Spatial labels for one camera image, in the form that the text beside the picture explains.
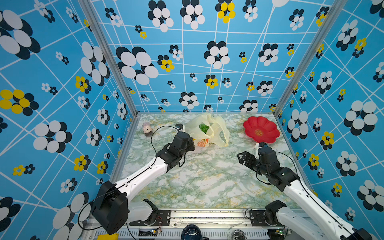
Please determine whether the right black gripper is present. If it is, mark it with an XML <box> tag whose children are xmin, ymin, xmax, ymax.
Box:
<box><xmin>237</xmin><ymin>151</ymin><xmax>270</xmax><ymax>178</ymax></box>

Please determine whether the yellow block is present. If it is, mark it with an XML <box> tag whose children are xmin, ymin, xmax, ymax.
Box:
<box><xmin>97</xmin><ymin>233</ymin><xmax>119</xmax><ymax>240</ymax></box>

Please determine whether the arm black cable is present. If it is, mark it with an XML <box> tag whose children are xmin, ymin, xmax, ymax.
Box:
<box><xmin>150</xmin><ymin>125</ymin><xmax>178</xmax><ymax>155</ymax></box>
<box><xmin>274</xmin><ymin>150</ymin><xmax>299</xmax><ymax>178</ymax></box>

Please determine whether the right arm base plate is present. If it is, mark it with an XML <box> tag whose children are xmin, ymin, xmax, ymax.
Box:
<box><xmin>245</xmin><ymin>210</ymin><xmax>283</xmax><ymax>227</ymax></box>

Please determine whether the aluminium corner post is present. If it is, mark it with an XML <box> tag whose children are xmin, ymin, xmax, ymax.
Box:
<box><xmin>274</xmin><ymin>0</ymin><xmax>348</xmax><ymax>118</ymax></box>
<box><xmin>79</xmin><ymin>0</ymin><xmax>138</xmax><ymax>119</ymax></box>

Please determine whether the translucent yellowish plastic bag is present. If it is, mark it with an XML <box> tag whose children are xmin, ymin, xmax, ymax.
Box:
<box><xmin>184</xmin><ymin>113</ymin><xmax>230</xmax><ymax>148</ymax></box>

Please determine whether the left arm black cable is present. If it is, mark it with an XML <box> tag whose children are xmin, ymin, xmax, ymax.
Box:
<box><xmin>150</xmin><ymin>125</ymin><xmax>178</xmax><ymax>155</ymax></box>

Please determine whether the fake green grapes bunch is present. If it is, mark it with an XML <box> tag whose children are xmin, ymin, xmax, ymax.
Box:
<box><xmin>199</xmin><ymin>123</ymin><xmax>210</xmax><ymax>134</ymax></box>

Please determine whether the black round camera lens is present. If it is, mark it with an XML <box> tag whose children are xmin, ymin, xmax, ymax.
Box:
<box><xmin>181</xmin><ymin>224</ymin><xmax>203</xmax><ymax>240</ymax></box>

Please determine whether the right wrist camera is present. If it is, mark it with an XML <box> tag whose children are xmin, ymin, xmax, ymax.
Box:
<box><xmin>255</xmin><ymin>142</ymin><xmax>268</xmax><ymax>158</ymax></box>

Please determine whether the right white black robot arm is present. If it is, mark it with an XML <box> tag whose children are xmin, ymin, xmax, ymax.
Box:
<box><xmin>237</xmin><ymin>146</ymin><xmax>373</xmax><ymax>240</ymax></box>

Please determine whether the small pink roll object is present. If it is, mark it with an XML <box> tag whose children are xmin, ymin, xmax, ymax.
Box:
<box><xmin>143</xmin><ymin>122</ymin><xmax>153</xmax><ymax>137</ymax></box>

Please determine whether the left aluminium corner post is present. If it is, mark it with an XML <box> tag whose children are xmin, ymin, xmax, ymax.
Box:
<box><xmin>79</xmin><ymin>0</ymin><xmax>138</xmax><ymax>119</ymax></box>

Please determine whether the right aluminium corner post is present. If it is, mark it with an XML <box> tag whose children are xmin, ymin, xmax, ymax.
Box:
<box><xmin>274</xmin><ymin>0</ymin><xmax>348</xmax><ymax>118</ymax></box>

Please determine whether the red flower-shaped plate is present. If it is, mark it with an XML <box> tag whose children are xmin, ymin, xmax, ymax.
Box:
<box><xmin>243</xmin><ymin>117</ymin><xmax>280</xmax><ymax>144</ymax></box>

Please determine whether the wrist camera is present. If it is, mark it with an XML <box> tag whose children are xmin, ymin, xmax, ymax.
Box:
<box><xmin>255</xmin><ymin>142</ymin><xmax>268</xmax><ymax>158</ymax></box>
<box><xmin>175</xmin><ymin>124</ymin><xmax>185</xmax><ymax>132</ymax></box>

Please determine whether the aluminium front rail frame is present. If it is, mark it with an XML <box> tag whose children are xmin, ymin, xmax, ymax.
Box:
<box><xmin>80</xmin><ymin>208</ymin><xmax>343</xmax><ymax>240</ymax></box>

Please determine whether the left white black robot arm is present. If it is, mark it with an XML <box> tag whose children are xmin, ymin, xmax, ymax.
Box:
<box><xmin>91</xmin><ymin>132</ymin><xmax>195</xmax><ymax>235</ymax></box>

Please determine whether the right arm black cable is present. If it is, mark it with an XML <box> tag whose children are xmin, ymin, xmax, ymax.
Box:
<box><xmin>274</xmin><ymin>150</ymin><xmax>299</xmax><ymax>178</ymax></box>

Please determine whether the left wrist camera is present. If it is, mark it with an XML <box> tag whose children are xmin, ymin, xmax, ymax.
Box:
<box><xmin>175</xmin><ymin>124</ymin><xmax>185</xmax><ymax>132</ymax></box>

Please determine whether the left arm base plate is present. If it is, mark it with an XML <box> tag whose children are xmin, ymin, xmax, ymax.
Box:
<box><xmin>129</xmin><ymin>210</ymin><xmax>171</xmax><ymax>227</ymax></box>

